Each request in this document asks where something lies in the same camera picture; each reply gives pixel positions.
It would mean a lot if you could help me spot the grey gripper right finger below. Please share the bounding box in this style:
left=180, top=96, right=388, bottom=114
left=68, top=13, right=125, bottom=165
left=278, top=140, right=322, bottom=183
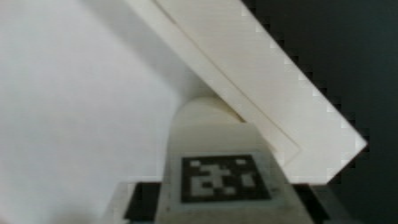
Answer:
left=294, top=184, right=359, bottom=224

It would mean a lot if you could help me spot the white square tabletop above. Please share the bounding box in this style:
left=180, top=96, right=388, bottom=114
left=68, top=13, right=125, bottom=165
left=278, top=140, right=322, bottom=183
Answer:
left=0, top=0, right=365, bottom=224

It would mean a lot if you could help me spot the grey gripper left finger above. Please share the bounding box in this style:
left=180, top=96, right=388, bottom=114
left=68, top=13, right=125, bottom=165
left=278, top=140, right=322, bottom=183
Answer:
left=100, top=180, right=166, bottom=224

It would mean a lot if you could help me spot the white leg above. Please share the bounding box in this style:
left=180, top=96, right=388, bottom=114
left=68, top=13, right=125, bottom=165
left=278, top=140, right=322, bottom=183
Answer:
left=155, top=97, right=315, bottom=224

